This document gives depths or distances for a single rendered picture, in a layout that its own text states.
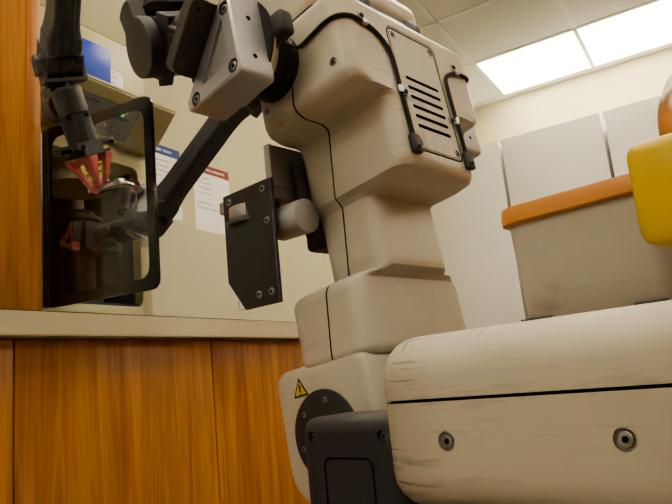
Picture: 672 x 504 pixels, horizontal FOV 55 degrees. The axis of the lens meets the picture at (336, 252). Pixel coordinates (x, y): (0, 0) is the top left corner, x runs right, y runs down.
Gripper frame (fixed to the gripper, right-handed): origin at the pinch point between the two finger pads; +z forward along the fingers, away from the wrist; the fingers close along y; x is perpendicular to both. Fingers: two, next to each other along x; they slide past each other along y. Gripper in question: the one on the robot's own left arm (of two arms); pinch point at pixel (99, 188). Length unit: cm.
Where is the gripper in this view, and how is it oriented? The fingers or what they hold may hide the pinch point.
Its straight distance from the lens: 135.2
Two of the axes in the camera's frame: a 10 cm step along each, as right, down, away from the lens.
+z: 2.5, 9.4, 2.2
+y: -3.5, 3.0, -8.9
